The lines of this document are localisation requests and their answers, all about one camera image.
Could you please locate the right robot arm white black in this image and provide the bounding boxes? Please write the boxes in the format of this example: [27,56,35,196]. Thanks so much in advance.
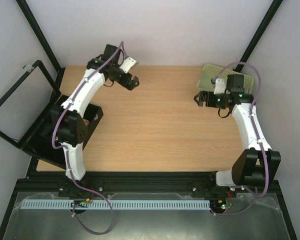
[193,74,281,196]

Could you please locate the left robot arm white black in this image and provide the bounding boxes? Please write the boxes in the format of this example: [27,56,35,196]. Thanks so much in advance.
[51,42,140,181]

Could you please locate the light green plastic basket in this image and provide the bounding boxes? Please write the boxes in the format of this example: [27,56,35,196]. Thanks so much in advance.
[197,64,254,94]

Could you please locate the brown patterned rolled tie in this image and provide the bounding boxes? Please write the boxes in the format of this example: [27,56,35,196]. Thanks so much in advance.
[83,119,90,127]

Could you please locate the black divided storage box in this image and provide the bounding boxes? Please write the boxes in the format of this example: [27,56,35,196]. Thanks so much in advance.
[21,95,104,169]

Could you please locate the black open box lid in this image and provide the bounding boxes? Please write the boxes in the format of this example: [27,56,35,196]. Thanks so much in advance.
[0,60,61,149]

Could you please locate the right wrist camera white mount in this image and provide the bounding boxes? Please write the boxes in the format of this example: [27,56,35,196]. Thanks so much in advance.
[211,78,226,95]

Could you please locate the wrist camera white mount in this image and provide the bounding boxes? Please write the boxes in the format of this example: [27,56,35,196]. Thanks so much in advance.
[119,56,139,74]
[211,78,226,95]

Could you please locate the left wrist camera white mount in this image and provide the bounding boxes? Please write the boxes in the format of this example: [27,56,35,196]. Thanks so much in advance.
[119,56,139,74]

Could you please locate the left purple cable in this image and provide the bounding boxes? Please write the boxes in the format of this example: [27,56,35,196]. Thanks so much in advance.
[51,40,127,235]

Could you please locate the light blue slotted cable duct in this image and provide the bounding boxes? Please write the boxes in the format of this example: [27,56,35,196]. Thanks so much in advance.
[20,199,211,211]

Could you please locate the right black frame post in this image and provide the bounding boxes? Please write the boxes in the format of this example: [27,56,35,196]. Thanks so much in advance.
[240,0,284,63]

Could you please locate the black frame post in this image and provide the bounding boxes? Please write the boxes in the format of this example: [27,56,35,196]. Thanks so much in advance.
[16,0,62,73]
[240,0,284,63]

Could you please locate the left black frame post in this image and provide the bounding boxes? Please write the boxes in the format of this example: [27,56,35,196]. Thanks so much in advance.
[16,0,62,73]

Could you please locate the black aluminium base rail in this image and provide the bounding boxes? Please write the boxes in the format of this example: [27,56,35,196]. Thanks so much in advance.
[14,170,281,198]

